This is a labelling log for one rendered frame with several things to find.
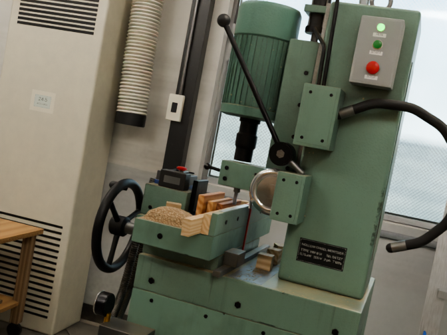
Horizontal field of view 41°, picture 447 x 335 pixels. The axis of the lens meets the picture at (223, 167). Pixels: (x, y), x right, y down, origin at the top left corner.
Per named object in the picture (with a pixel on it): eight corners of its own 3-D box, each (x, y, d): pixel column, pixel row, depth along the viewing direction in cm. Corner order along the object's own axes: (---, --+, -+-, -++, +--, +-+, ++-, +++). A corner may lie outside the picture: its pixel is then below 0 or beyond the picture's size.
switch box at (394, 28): (350, 84, 150) (364, 20, 148) (392, 91, 147) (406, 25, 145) (348, 81, 144) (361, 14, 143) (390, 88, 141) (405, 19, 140)
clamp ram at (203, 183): (180, 204, 183) (185, 175, 182) (203, 209, 181) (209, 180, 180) (169, 206, 174) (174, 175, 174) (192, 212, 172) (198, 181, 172)
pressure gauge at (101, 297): (102, 318, 158) (107, 288, 158) (114, 322, 157) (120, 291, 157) (89, 324, 152) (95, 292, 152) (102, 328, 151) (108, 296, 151)
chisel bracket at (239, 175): (223, 188, 175) (229, 159, 175) (269, 198, 171) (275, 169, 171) (215, 189, 168) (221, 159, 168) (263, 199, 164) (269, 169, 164)
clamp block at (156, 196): (159, 209, 188) (165, 181, 188) (199, 219, 184) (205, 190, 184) (139, 213, 174) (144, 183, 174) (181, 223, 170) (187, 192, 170)
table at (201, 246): (185, 213, 210) (188, 196, 210) (269, 232, 201) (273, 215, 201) (96, 232, 153) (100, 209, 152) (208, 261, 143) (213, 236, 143)
